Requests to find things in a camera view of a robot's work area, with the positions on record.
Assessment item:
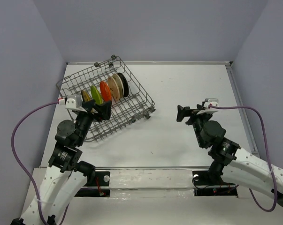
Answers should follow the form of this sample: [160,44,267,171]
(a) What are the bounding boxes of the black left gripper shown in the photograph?
[76,98,113,145]

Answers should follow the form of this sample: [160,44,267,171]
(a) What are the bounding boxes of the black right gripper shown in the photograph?
[176,104,211,148]

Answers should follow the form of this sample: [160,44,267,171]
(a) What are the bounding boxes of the lime green plate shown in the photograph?
[90,86,103,105]

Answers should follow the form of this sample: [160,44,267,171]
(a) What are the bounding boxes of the yellow patterned plate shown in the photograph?
[81,90,92,102]

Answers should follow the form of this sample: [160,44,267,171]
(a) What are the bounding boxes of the orange plate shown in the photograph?
[99,81,112,102]

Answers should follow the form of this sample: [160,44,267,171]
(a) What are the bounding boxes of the cream floral plate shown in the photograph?
[107,76,120,102]

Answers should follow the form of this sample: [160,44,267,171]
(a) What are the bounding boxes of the cream plate with black spot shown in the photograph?
[112,74,124,98]

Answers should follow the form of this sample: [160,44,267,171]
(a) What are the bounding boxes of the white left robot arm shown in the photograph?
[11,95,112,225]

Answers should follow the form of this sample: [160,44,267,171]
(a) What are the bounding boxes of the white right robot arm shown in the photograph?
[176,99,283,211]

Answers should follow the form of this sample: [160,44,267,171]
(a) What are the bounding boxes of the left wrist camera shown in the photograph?
[58,94,86,112]

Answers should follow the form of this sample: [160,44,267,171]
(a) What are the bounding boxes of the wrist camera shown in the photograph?
[58,94,86,112]
[196,98,219,115]

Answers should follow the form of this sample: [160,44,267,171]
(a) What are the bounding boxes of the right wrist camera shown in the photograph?
[196,98,219,115]

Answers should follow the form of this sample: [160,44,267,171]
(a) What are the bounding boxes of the grey wire dish rack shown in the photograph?
[56,55,155,143]

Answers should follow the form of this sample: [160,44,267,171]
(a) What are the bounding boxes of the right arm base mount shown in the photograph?
[192,170,238,197]

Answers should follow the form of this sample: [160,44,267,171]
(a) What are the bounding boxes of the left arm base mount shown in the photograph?
[75,171,110,197]

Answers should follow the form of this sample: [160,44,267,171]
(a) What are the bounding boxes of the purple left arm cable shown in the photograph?
[11,100,71,225]

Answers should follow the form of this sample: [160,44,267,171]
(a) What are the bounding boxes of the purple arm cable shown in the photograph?
[11,100,71,225]
[208,105,278,213]

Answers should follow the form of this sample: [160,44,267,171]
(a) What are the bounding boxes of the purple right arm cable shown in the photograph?
[208,105,278,213]

